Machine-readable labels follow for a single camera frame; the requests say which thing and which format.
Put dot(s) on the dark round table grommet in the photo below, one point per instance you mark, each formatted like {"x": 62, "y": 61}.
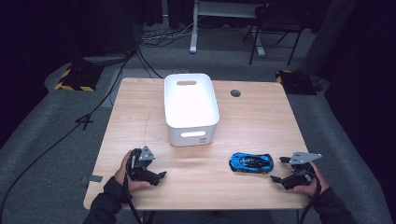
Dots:
{"x": 235, "y": 93}

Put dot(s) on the black metal chair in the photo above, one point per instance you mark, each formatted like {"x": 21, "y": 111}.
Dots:
{"x": 274, "y": 21}

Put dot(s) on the person's right hand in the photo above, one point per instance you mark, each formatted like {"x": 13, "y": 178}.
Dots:
{"x": 319, "y": 183}

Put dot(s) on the blue toy sports car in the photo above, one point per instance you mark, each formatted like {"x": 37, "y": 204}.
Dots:
{"x": 251, "y": 162}

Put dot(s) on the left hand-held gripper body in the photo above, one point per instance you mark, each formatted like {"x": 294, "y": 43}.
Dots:
{"x": 140, "y": 168}

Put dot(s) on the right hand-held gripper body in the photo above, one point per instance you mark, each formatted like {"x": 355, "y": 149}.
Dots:
{"x": 300, "y": 179}

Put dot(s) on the yellow black striped stand base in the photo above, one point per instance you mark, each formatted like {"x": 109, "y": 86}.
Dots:
{"x": 295, "y": 82}
{"x": 76, "y": 79}

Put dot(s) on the white plastic storage bin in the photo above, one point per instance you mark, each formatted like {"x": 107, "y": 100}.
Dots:
{"x": 190, "y": 102}

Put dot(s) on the person's left hand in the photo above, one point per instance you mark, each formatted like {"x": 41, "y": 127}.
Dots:
{"x": 121, "y": 177}

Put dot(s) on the white desk frame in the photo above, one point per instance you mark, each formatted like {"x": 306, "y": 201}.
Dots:
{"x": 194, "y": 31}

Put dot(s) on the grey tape piece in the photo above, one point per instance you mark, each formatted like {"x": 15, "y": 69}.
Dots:
{"x": 93, "y": 179}

